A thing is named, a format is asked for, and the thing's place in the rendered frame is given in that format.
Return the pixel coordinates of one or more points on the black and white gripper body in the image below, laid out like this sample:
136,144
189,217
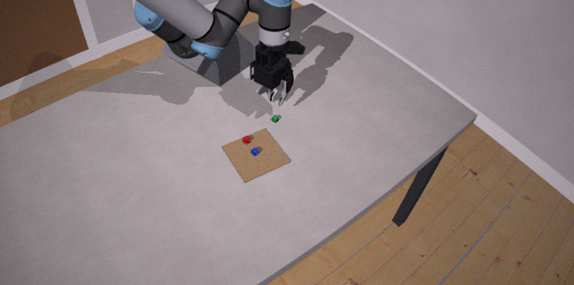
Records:
263,73

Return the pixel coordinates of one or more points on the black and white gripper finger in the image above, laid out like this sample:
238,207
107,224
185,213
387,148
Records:
283,89
269,92

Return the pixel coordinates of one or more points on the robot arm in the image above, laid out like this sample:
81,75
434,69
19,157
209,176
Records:
210,32

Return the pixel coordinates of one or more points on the tan mat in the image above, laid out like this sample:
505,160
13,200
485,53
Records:
249,167

